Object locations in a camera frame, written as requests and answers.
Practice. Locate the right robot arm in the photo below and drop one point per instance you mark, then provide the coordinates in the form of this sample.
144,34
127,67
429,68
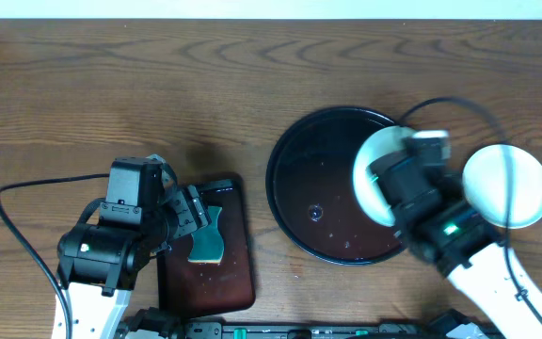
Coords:
436,223

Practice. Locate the green kitchen sponge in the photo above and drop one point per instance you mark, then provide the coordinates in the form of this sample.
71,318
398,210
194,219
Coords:
208,244

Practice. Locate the rectangular black tray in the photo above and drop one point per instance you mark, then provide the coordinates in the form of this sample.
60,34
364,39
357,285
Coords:
193,289

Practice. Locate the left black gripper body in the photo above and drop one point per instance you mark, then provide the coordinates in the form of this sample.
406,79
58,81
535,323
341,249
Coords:
191,213

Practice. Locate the mint plate with ketchup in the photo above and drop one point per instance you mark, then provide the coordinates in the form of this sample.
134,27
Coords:
367,192

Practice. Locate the round black tray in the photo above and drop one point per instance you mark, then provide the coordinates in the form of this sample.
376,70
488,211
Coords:
310,191

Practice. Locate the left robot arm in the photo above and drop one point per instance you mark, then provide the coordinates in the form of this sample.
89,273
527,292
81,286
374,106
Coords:
116,237

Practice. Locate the white plate with smears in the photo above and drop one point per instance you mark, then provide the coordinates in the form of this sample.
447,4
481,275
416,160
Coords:
504,184

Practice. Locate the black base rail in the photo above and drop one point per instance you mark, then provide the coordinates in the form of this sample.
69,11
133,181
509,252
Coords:
153,323

